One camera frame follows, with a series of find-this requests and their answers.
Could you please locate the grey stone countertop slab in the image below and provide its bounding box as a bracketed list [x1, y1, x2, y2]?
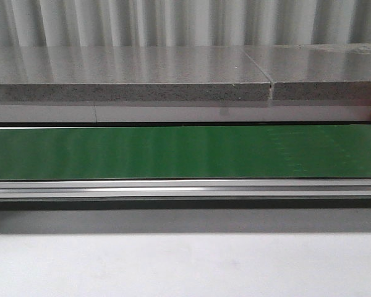
[243, 44, 371, 105]
[0, 46, 270, 104]

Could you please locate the aluminium conveyor frame rail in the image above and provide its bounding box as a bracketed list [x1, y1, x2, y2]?
[0, 178, 371, 202]

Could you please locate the grey stone countertop slab left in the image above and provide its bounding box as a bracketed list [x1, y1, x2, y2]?
[0, 46, 270, 104]

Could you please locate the grey pleated curtain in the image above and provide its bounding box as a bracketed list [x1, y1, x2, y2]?
[0, 1, 371, 46]

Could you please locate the grey stone countertop slab right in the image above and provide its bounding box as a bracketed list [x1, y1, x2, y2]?
[243, 44, 371, 105]

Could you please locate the green conveyor belt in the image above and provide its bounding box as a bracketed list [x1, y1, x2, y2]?
[0, 124, 371, 181]

